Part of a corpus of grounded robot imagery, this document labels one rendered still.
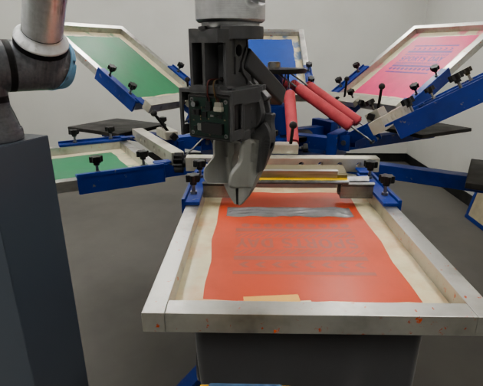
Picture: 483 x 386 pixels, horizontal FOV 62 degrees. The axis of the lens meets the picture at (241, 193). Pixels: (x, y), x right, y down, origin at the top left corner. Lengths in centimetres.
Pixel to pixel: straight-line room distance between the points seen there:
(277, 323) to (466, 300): 33
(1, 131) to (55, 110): 488
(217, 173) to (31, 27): 63
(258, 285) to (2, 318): 66
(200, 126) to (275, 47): 273
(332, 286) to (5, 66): 83
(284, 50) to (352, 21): 241
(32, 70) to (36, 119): 500
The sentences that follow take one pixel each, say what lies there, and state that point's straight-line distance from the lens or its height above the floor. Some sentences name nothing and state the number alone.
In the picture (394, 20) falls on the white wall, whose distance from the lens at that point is 557.
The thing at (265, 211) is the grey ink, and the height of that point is 96.
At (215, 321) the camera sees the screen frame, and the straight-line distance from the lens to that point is 69.
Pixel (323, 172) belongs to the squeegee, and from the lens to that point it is 120.
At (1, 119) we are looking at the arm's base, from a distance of 104.
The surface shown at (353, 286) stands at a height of 96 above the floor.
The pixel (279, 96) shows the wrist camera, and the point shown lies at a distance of 54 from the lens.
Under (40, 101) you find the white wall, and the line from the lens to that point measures 597.
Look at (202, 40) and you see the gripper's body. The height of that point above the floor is 140.
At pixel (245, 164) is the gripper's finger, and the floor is 127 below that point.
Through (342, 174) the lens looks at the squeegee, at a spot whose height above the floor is 105.
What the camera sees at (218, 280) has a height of 96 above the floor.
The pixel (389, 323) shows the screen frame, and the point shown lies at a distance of 72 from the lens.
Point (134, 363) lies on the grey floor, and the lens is 212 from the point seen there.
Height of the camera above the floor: 139
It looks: 19 degrees down
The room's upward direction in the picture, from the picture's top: straight up
